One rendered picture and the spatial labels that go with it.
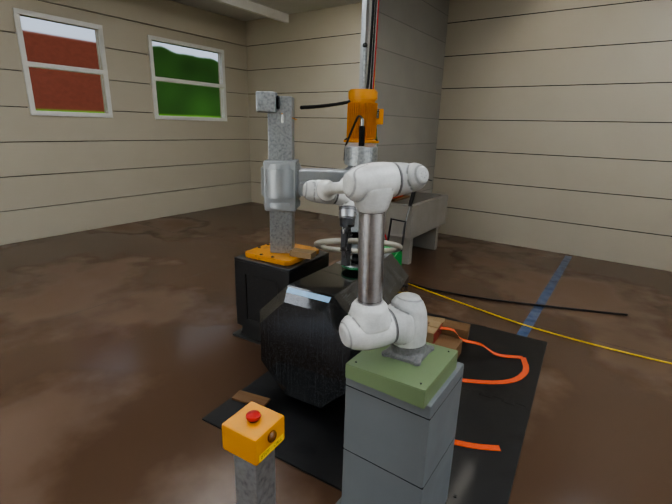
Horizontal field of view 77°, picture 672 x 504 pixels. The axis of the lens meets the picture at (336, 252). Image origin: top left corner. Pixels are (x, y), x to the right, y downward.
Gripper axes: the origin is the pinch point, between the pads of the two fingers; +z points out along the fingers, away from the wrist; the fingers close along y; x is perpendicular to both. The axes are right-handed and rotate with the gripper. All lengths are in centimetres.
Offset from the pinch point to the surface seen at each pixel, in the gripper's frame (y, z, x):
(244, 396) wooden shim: 68, 90, 88
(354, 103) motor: 101, -131, 27
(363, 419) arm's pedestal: -14, 72, -15
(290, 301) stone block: 46, 23, 48
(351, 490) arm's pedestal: 2, 110, -7
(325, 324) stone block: 44, 36, 24
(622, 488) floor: 74, 115, -139
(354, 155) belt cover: 53, -72, 12
